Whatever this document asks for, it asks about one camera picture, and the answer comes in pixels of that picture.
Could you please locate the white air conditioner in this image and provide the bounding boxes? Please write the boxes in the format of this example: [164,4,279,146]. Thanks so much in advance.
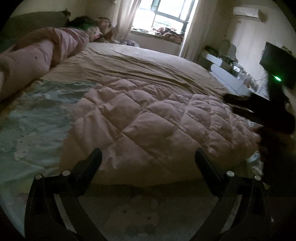
[233,6,267,23]

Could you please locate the pink quilted coat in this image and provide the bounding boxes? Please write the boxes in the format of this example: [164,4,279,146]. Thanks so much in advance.
[60,75,260,187]

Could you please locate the white dresser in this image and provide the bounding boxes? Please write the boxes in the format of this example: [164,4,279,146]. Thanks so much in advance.
[197,40,258,95]

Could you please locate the white curtain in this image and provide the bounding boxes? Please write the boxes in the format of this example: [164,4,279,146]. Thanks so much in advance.
[112,0,141,41]
[179,0,217,62]

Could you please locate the left white curtain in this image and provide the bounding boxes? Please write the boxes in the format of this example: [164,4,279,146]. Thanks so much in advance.
[112,0,141,41]

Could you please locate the dark green headboard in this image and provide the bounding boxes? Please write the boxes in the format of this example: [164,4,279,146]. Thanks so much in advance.
[1,9,71,53]

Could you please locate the stuffed toys on windowsill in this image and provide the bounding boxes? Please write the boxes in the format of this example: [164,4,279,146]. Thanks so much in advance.
[152,27,184,45]

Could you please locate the pile of clothes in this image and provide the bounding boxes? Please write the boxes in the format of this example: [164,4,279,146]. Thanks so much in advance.
[65,16,113,43]

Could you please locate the green patterned bed sheet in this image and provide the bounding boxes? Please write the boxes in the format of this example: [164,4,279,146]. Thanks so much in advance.
[1,79,217,240]

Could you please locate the right white curtain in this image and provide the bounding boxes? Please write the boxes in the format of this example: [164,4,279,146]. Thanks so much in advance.
[179,0,217,62]

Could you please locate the beige bed sheet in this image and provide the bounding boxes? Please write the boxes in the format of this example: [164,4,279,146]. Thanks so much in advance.
[43,43,229,97]

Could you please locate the window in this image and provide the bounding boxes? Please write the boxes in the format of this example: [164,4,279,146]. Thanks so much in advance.
[132,0,197,36]

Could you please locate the black wall television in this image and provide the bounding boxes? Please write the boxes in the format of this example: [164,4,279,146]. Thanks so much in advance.
[259,42,295,89]

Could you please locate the rolled pink duvet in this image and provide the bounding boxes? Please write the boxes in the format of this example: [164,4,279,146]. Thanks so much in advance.
[1,27,90,100]

